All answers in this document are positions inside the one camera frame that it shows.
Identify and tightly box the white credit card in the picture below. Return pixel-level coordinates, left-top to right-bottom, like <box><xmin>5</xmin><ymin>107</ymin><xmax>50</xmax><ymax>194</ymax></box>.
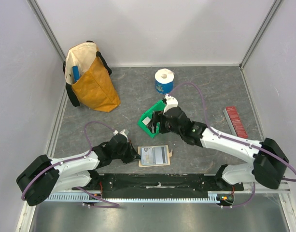
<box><xmin>154</xmin><ymin>146</ymin><xmax>168</xmax><ymax>165</ymax></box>

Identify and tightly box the beige leather card holder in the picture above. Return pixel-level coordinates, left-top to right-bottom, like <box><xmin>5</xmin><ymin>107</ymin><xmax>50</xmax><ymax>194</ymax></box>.
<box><xmin>138</xmin><ymin>145</ymin><xmax>172</xmax><ymax>167</ymax></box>

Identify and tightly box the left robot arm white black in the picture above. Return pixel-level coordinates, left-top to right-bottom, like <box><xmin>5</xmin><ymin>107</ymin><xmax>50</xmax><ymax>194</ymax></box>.
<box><xmin>16</xmin><ymin>133</ymin><xmax>140</xmax><ymax>206</ymax></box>

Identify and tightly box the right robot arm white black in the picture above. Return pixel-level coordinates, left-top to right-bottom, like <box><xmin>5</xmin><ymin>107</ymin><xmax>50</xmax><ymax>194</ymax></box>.
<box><xmin>143</xmin><ymin>107</ymin><xmax>289</xmax><ymax>190</ymax></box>

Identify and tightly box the white card in bin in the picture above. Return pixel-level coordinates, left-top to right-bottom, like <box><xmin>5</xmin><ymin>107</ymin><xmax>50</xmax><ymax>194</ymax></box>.
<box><xmin>142</xmin><ymin>117</ymin><xmax>151</xmax><ymax>126</ymax></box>

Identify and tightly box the green plastic bin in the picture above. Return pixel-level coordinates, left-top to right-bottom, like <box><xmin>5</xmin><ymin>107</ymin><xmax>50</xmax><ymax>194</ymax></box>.
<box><xmin>138</xmin><ymin>100</ymin><xmax>165</xmax><ymax>138</ymax></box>

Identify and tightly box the toilet paper roll blue wrap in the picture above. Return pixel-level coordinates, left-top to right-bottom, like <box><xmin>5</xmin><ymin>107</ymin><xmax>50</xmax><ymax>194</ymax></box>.
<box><xmin>155</xmin><ymin>68</ymin><xmax>174</xmax><ymax>94</ymax></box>

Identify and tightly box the red and grey box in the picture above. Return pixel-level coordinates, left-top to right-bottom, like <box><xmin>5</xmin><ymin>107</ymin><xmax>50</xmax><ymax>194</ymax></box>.
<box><xmin>223</xmin><ymin>106</ymin><xmax>248</xmax><ymax>139</ymax></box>

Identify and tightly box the orange tote bag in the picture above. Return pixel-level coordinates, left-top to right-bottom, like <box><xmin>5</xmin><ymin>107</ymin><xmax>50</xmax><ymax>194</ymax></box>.
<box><xmin>62</xmin><ymin>41</ymin><xmax>121</xmax><ymax>113</ymax></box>

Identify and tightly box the blue item in bag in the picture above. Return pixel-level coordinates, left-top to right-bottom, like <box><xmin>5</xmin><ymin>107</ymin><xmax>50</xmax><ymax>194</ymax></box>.
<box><xmin>72</xmin><ymin>65</ymin><xmax>81</xmax><ymax>82</ymax></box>

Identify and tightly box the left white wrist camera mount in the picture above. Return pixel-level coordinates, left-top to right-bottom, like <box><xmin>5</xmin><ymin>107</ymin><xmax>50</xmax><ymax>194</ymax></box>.
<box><xmin>113</xmin><ymin>129</ymin><xmax>129</xmax><ymax>140</ymax></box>

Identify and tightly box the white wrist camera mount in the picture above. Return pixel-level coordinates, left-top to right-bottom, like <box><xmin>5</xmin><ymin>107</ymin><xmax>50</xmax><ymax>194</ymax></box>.
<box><xmin>163</xmin><ymin>94</ymin><xmax>178</xmax><ymax>114</ymax></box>
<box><xmin>113</xmin><ymin>129</ymin><xmax>129</xmax><ymax>140</ymax></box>

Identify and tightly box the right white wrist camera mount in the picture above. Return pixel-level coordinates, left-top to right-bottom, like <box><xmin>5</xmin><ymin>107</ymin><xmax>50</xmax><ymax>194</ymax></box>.
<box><xmin>163</xmin><ymin>94</ymin><xmax>178</xmax><ymax>114</ymax></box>

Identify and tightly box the white slotted cable duct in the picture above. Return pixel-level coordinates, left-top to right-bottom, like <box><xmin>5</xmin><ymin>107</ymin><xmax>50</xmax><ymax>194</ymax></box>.
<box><xmin>45</xmin><ymin>191</ymin><xmax>220</xmax><ymax>203</ymax></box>

